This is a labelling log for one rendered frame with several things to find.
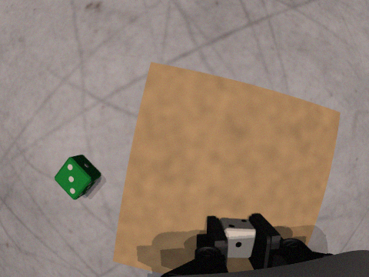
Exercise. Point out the white die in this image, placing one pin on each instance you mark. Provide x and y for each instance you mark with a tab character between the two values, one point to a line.
241	235

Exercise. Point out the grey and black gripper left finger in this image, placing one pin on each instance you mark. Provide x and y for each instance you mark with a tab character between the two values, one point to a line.
207	259

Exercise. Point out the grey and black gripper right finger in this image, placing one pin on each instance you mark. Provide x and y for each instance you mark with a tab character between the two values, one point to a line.
271	250

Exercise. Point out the tan mat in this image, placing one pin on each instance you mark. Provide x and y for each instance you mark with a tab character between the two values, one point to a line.
204	146

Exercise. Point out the green die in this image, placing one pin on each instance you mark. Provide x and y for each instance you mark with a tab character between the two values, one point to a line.
77	176

